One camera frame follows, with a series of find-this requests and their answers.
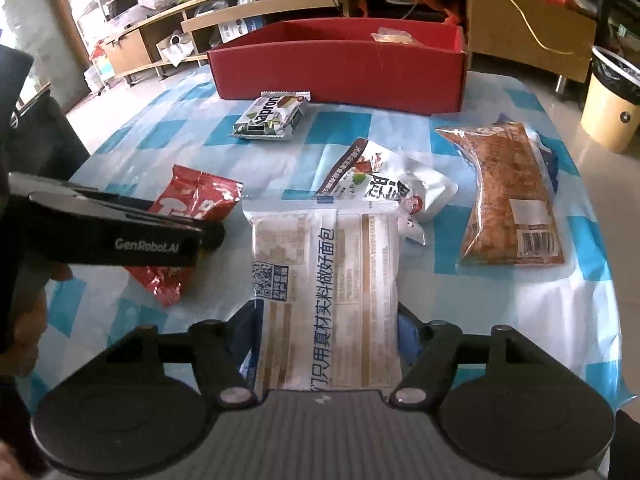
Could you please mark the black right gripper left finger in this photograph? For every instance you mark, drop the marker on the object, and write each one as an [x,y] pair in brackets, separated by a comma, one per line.
[147,401]

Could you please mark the blue white checkered tablecloth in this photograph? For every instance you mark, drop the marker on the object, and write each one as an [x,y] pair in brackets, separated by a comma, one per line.
[569,310]

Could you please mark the white bread package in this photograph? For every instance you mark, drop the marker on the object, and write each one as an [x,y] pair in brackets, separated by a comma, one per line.
[324,278]

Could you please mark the yellow crispy snack bag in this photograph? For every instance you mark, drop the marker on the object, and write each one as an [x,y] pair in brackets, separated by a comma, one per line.
[393,36]

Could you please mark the beige trash bin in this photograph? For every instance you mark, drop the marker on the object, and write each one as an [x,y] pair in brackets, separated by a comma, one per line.
[611,111]

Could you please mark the black chair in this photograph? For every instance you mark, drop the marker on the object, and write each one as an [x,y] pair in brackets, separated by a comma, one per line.
[37,138]

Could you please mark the green white Kapron wafer pack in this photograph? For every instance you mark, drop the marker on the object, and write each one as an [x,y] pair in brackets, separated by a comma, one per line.
[274,116]

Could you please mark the red cardboard box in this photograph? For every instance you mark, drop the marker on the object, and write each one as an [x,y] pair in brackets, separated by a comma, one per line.
[337,61]

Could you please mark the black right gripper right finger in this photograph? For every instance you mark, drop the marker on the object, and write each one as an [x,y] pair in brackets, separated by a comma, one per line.
[501,401]

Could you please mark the person left hand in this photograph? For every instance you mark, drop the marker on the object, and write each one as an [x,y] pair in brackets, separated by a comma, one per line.
[21,333]

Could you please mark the white dessert snack pouch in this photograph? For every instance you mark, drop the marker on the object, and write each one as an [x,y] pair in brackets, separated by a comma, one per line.
[368,171]

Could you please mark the wooden TV cabinet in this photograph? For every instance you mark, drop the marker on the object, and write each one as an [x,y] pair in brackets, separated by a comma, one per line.
[537,33]

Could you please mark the red spicy snack packet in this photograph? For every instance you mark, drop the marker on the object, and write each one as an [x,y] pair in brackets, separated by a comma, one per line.
[194,204]

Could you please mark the orange plastic bag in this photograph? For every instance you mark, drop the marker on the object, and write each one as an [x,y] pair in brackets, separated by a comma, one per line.
[436,11]

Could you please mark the brown bread package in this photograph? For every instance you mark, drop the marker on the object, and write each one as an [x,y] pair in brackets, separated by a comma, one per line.
[512,222]

